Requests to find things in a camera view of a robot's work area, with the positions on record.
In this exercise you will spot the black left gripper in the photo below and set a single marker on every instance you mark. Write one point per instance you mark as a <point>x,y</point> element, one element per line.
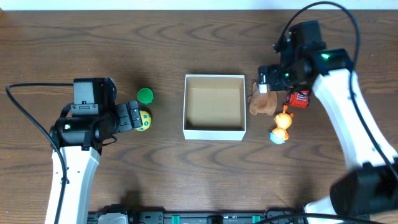
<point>134,115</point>

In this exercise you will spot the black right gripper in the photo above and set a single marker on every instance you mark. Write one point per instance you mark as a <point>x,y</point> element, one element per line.
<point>275,71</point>

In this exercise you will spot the brown plush bear toy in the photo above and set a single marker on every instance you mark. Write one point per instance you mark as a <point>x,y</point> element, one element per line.
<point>263,103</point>

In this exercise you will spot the red toy fire truck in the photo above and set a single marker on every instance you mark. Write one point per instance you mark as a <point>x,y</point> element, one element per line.
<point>298,99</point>

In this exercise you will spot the orange rubber duck toy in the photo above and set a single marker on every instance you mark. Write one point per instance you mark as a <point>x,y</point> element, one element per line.
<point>283,120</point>

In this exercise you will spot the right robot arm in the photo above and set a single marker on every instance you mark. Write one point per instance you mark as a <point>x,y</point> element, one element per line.
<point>370,186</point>

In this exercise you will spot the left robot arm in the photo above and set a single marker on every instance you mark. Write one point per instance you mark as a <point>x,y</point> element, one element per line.
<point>80,140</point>

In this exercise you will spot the yellow ball with blue letters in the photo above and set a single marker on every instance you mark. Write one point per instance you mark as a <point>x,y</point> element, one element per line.
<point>146,121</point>

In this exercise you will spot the green plastic turbine wheel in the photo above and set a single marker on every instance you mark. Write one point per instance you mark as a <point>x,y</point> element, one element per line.
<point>145,96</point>

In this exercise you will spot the white cardboard box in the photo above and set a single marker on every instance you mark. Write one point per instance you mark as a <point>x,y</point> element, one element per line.
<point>214,107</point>

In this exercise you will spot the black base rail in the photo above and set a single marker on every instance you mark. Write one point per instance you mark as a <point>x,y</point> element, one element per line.
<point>117,214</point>

